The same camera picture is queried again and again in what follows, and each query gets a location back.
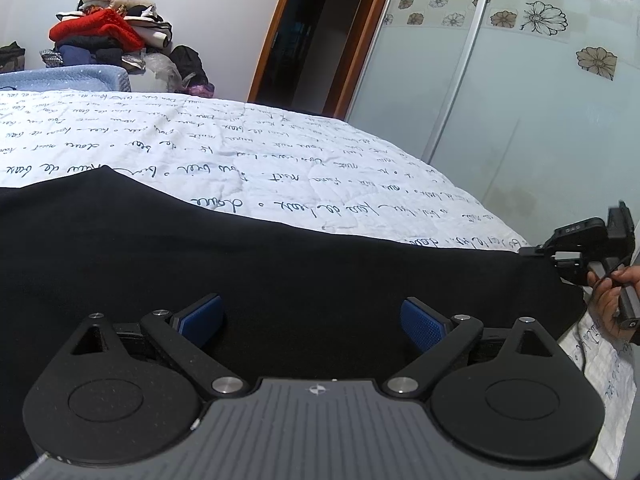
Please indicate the pile of clothes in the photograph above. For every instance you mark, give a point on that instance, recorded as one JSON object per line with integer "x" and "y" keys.
{"x": 131, "y": 35}

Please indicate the wooden door frame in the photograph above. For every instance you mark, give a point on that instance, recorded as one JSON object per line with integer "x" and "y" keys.
{"x": 313, "y": 55}

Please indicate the light blue blanket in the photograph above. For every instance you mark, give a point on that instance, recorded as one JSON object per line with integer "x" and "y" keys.
{"x": 80, "y": 77}

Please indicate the black pants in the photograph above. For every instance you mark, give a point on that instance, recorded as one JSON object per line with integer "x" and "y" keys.
{"x": 297, "y": 303}

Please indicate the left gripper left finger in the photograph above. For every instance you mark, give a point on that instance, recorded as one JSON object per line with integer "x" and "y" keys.
{"x": 118, "y": 393}

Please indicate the white quilt with blue script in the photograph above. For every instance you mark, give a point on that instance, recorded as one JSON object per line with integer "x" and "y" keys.
{"x": 314, "y": 174}

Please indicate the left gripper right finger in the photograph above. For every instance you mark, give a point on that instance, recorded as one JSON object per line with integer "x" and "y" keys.
{"x": 512, "y": 396}

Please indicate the person's right hand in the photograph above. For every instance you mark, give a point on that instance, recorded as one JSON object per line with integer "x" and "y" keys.
{"x": 605, "y": 297}

